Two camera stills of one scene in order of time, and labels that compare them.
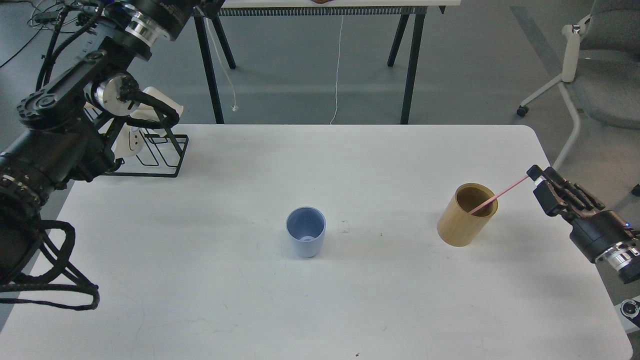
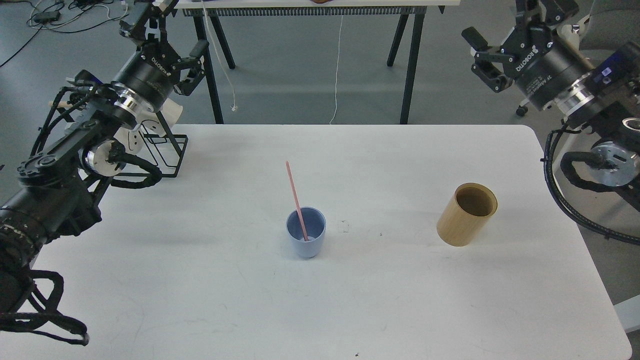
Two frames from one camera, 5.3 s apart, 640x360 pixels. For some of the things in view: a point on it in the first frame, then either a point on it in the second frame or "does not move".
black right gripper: x=592 y=234 to x=544 y=66
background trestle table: x=403 y=9 does not move
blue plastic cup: x=306 y=225 does not move
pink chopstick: x=515 y=183 to x=299 y=201
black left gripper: x=172 y=16 to x=149 y=71
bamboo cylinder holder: x=457 y=228 does not move
